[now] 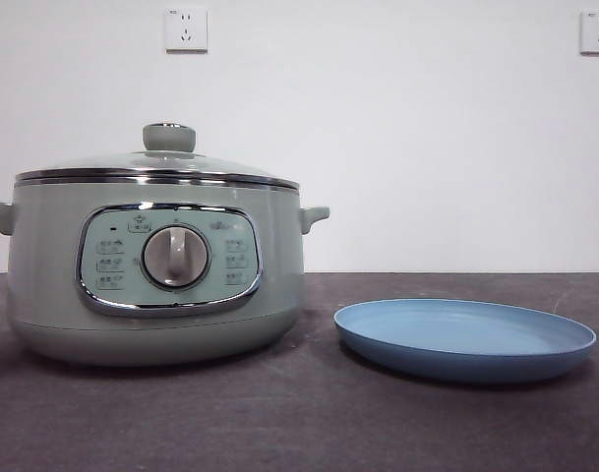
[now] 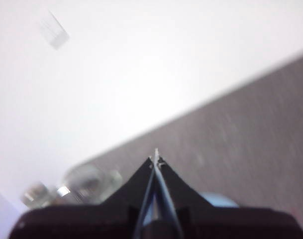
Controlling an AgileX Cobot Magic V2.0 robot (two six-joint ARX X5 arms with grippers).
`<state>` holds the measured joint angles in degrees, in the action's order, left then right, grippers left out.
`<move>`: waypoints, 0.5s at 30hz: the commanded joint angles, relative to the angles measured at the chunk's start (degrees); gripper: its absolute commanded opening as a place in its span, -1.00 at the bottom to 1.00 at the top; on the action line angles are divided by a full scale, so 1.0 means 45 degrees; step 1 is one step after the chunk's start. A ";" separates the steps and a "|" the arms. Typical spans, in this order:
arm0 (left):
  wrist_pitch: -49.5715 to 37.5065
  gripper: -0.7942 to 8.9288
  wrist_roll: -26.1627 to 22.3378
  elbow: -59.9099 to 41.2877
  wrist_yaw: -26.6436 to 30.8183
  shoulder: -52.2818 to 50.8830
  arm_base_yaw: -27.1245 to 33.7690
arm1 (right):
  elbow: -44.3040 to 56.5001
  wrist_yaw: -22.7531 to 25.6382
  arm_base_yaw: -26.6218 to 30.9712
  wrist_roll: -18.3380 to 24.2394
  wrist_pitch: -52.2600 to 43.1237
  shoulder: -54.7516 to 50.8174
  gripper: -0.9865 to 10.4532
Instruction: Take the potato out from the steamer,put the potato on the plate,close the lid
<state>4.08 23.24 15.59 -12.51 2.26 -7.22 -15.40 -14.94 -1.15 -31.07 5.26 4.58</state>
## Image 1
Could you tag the glass lid with green knob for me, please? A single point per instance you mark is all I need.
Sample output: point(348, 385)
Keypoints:
point(168, 136)

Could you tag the blue round plate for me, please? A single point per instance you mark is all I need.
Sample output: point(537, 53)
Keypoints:
point(456, 329)

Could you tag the pale green electric steamer pot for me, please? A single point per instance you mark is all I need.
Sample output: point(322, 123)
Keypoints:
point(48, 275)

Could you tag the white wall socket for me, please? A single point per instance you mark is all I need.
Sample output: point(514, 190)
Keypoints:
point(186, 29)
point(598, 33)

